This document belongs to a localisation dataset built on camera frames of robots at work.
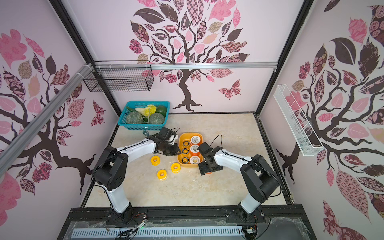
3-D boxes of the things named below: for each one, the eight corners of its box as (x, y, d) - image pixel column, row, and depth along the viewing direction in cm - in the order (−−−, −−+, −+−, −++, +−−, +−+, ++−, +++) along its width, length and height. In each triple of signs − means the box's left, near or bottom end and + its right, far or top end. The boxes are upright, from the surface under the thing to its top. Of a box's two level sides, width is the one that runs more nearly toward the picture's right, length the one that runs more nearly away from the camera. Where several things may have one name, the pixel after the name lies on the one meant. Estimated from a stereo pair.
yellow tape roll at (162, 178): (156, 180, 88) (156, 179, 86) (158, 170, 92) (157, 169, 90) (166, 180, 88) (166, 179, 86) (168, 170, 92) (167, 169, 90)
